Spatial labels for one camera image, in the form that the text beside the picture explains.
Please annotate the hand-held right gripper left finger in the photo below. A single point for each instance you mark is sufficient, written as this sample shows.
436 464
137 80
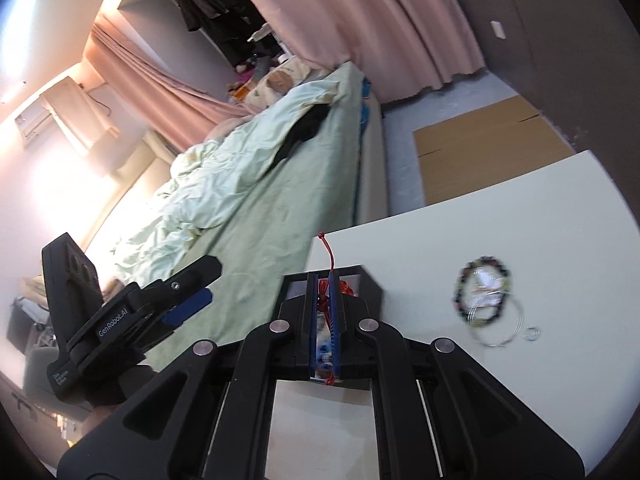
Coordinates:
300 345

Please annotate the light green duvet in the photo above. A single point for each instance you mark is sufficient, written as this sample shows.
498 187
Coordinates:
225 170

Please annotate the bed with green sheet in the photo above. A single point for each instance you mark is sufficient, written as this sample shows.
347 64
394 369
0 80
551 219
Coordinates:
280 200

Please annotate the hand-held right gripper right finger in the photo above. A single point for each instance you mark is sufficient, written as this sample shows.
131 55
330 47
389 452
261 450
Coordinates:
355 345

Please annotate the beige padded headboard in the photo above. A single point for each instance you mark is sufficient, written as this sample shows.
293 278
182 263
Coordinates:
130 170

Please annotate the pink gathered curtain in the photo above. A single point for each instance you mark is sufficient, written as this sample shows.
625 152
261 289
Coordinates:
150 80

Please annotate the hanging dark clothes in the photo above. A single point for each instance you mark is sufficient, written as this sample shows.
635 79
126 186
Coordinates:
200 0

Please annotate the white wall socket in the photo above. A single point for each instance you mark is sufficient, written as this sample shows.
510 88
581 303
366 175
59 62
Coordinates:
498 29

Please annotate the pink wide curtain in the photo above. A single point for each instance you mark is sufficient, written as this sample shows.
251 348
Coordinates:
375 20

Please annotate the flat cardboard sheet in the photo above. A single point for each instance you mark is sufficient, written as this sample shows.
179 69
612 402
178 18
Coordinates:
480 150

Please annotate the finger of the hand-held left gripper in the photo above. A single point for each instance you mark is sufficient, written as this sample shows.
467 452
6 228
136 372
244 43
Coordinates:
192 272
187 307

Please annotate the pile of plush toys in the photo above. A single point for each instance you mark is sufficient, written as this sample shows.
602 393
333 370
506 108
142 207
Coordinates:
242 87

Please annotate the printed cream pillow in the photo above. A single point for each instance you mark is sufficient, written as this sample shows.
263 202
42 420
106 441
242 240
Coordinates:
280 80

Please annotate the black garment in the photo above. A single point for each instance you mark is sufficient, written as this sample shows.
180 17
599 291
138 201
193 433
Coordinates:
305 127

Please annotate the white air conditioner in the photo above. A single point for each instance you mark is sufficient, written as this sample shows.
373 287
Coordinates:
75 110

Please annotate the black jewelry box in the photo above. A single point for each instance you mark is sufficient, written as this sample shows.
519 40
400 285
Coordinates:
372 285

